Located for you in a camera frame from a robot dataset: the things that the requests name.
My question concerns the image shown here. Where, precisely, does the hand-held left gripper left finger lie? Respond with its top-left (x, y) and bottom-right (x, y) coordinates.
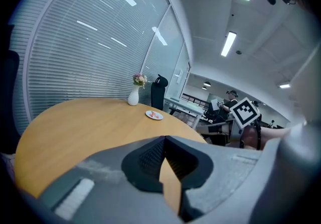
top-left (40, 136), bottom-right (182, 224)

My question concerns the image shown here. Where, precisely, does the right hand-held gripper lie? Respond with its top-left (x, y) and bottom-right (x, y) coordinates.
top-left (197, 96), bottom-right (261, 141)

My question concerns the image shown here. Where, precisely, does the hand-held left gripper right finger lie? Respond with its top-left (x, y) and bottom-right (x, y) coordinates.
top-left (165, 136), bottom-right (263, 224)

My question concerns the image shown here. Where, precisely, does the small white plate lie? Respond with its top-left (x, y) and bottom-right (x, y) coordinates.
top-left (145, 110), bottom-right (164, 121)

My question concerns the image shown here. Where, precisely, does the person's right forearm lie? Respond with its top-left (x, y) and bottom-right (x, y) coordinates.
top-left (242, 126), bottom-right (293, 150)

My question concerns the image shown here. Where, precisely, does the black metal railing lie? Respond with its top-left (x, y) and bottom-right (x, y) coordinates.
top-left (182, 93), bottom-right (209, 108)

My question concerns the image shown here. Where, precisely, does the white desk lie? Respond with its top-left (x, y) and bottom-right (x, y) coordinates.
top-left (164, 96), bottom-right (204, 131)

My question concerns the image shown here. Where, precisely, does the black office chair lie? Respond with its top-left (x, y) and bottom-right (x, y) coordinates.
top-left (150, 74), bottom-right (181, 116)

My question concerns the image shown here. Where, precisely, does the white ceramic vase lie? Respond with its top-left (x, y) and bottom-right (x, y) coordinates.
top-left (127, 84), bottom-right (140, 106)

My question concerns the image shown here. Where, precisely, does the pink flower bouquet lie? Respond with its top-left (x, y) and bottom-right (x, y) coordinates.
top-left (132, 73), bottom-right (148, 89)

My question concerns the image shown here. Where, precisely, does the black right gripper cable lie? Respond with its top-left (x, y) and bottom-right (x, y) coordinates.
top-left (239, 115), bottom-right (263, 150)

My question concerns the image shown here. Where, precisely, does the white door handle panel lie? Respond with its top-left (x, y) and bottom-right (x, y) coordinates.
top-left (175, 68), bottom-right (185, 84)

